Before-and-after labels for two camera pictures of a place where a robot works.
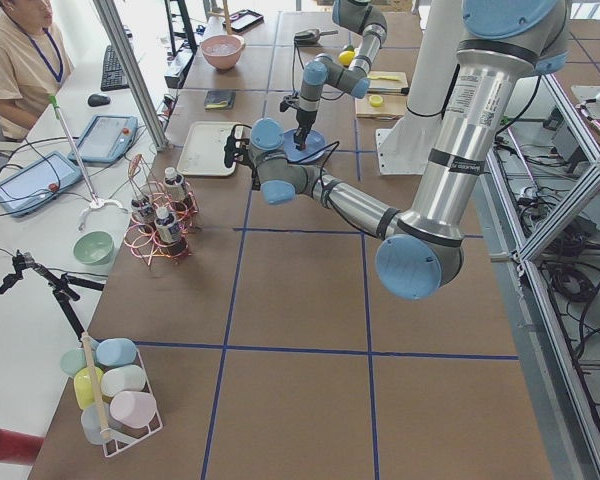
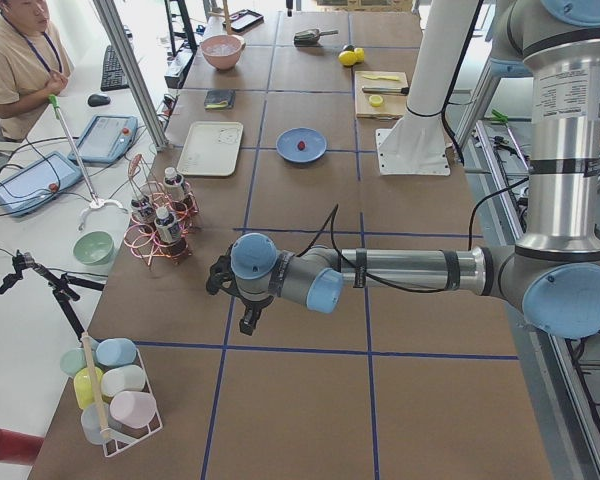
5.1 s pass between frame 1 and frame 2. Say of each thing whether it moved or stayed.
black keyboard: stayed
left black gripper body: moved
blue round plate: stayed
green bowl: stayed
